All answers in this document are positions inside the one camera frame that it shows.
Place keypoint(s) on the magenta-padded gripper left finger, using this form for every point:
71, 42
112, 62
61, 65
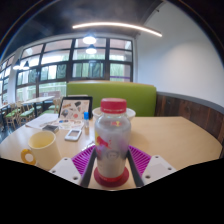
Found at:
66, 166

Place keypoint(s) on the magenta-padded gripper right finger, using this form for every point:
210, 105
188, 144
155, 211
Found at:
153, 166

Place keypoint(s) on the clear bottle with red cap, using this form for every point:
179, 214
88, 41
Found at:
112, 143

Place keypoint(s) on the white smartphone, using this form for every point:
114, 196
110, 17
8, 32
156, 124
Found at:
73, 134

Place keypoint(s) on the small blue-capped tube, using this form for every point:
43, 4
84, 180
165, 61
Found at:
86, 125

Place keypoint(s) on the white paper sheets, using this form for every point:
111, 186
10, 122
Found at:
40, 121

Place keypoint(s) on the black tablet with stickers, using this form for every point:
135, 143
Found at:
75, 108

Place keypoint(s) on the group of green-seated wooden chairs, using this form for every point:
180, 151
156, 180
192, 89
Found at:
25, 113

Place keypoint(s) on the light wooden dining table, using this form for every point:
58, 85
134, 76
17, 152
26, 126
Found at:
36, 99

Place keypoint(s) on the group of pendant lamps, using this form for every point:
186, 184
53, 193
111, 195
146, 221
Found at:
89, 40

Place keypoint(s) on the long linear ceiling light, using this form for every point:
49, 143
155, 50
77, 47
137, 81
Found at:
116, 25

